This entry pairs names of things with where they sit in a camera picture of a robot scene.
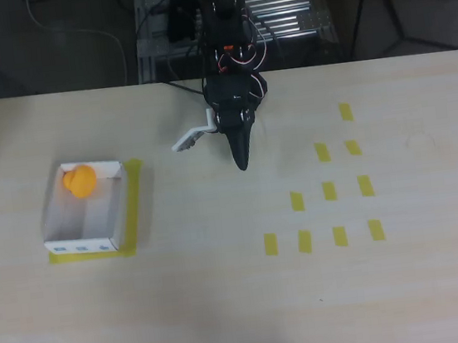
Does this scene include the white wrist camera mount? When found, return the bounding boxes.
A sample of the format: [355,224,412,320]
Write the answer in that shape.
[167,108,221,154]

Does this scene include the aluminium profile rack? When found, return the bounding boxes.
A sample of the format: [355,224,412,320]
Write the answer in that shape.
[129,0,344,86]

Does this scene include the small yellow tape strip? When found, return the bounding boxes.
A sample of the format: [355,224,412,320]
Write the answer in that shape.
[263,232,280,258]
[289,189,307,214]
[320,179,339,203]
[345,139,363,158]
[314,141,332,164]
[295,228,315,256]
[366,217,387,243]
[338,101,355,124]
[356,173,376,199]
[331,224,350,250]

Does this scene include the black power cable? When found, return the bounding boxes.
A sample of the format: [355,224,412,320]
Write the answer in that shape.
[163,76,207,101]

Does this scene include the white floor cable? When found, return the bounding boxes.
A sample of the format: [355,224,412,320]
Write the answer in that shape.
[25,0,131,96]

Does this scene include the white red servo wire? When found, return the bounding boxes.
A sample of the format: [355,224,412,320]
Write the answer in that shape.
[241,4,272,73]

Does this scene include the black power brick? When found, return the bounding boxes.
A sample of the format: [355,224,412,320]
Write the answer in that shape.
[161,0,202,45]

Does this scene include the yellow rubber duck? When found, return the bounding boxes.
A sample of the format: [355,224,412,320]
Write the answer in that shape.
[60,162,100,201]

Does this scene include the white cardboard box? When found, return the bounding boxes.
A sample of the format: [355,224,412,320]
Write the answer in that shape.
[35,155,135,262]

